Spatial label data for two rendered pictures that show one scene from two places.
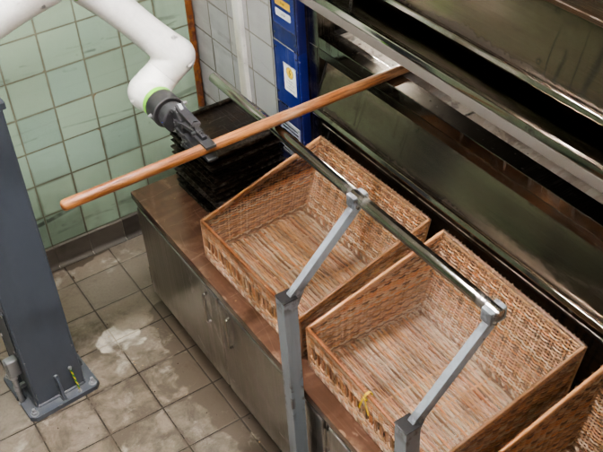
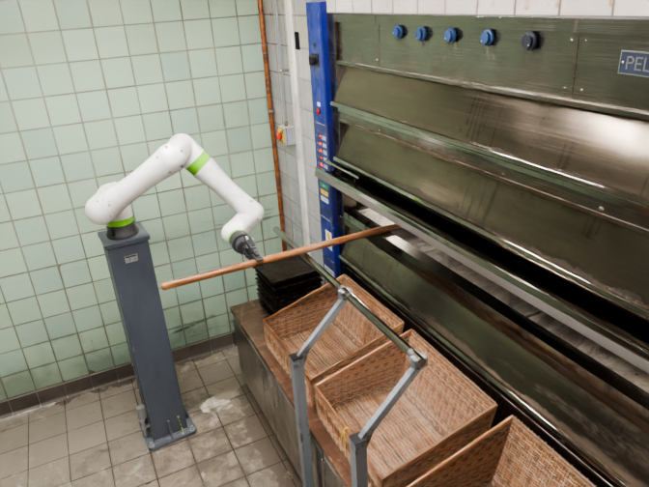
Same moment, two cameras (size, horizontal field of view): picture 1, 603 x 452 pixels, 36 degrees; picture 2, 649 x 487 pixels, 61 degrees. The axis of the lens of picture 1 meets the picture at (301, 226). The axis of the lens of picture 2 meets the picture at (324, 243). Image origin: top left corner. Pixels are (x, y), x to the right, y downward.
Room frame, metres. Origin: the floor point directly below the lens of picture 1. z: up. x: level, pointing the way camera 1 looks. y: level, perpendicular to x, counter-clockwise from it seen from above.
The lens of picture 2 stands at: (-0.07, -0.29, 2.20)
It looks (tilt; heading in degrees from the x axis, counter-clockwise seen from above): 25 degrees down; 7
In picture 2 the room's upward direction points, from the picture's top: 4 degrees counter-clockwise
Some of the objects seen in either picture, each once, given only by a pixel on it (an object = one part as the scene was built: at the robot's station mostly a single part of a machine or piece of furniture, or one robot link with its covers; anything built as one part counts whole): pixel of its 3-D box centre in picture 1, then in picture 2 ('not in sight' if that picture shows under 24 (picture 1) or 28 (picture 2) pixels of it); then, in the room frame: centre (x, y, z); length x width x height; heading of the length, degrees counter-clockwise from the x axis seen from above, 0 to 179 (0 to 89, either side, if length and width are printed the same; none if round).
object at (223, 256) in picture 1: (311, 238); (330, 334); (2.13, -0.03, 0.72); 0.56 x 0.49 x 0.28; 32
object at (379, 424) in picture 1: (437, 355); (398, 409); (1.62, -0.33, 0.72); 0.56 x 0.49 x 0.28; 30
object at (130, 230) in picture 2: not in sight; (119, 224); (2.30, 0.98, 1.23); 0.26 x 0.15 x 0.06; 35
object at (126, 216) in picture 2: not in sight; (115, 204); (2.25, 0.94, 1.36); 0.16 x 0.13 x 0.19; 4
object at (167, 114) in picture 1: (178, 120); (245, 247); (2.09, 0.31, 1.19); 0.09 x 0.07 x 0.08; 31
